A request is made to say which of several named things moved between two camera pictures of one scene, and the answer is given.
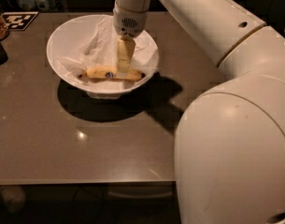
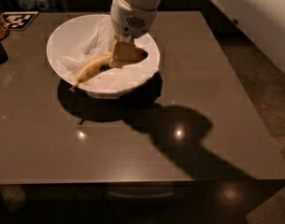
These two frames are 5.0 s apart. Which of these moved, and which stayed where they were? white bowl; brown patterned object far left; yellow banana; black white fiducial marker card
Moved: yellow banana
Stayed: white bowl; brown patterned object far left; black white fiducial marker card
